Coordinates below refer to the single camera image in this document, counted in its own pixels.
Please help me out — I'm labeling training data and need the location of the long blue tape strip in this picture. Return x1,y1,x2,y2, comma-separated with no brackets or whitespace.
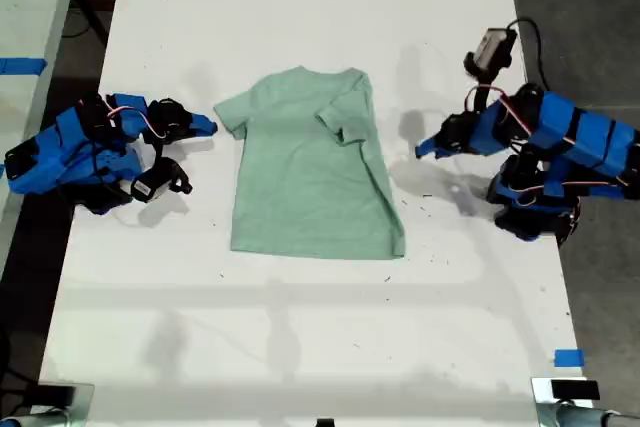
0,56,49,76

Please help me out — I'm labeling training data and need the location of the short blue tape strip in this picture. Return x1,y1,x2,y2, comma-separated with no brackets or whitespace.
553,348,586,369

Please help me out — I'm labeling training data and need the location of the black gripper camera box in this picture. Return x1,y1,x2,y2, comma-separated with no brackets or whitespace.
130,156,194,205
463,26,519,113

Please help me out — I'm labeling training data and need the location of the metal bracket with black box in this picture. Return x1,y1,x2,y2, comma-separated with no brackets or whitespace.
530,376,640,427
0,381,96,427

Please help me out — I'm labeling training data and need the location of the pale green T-shirt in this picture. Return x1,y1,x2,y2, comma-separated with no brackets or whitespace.
213,65,407,261

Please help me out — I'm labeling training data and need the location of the white side table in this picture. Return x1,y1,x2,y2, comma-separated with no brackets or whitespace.
0,0,85,268

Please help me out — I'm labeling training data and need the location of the black camera cable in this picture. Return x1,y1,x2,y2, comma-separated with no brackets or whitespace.
506,18,552,94

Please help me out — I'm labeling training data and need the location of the black floor cable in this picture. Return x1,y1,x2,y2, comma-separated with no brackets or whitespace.
62,0,109,43

